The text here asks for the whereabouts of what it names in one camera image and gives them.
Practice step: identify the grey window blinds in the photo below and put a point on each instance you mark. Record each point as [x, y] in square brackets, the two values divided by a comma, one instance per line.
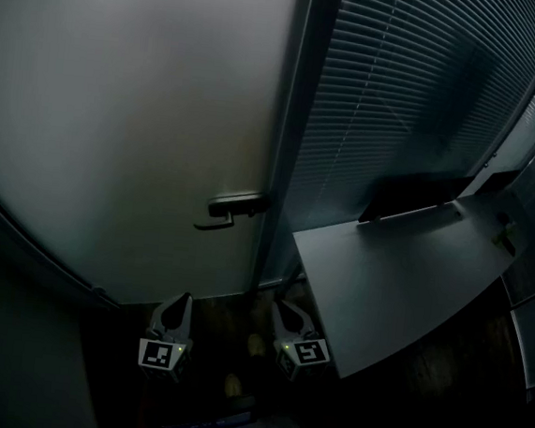
[403, 80]

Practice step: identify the dark metal door frame post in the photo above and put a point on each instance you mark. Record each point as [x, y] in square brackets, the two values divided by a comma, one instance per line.
[302, 94]

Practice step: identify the white desk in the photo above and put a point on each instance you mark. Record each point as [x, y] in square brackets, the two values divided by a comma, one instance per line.
[397, 286]

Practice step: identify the person's left shoe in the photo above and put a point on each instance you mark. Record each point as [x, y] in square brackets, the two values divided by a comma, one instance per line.
[233, 386]

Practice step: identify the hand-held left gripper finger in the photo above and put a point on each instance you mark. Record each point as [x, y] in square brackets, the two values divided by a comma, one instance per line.
[164, 311]
[187, 318]

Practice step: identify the person's shoe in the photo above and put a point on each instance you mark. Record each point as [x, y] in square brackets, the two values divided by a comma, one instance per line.
[233, 386]
[257, 345]

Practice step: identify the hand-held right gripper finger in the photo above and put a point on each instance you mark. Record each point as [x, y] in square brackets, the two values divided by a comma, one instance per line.
[303, 319]
[277, 320]

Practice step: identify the person's right shoe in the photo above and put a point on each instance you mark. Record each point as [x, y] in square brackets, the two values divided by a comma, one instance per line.
[257, 345]

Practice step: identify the small dark desk object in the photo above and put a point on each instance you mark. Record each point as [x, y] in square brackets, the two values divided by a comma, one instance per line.
[506, 233]

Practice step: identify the large dark monitor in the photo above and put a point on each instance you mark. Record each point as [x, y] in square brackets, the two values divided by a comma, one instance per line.
[415, 194]

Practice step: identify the frosted glass door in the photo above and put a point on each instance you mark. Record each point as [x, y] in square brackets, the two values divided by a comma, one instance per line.
[118, 100]

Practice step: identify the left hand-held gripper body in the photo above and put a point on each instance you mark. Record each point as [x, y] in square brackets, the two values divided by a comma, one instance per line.
[162, 356]

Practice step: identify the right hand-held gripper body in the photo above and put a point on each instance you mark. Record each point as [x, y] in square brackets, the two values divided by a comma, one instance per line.
[303, 355]

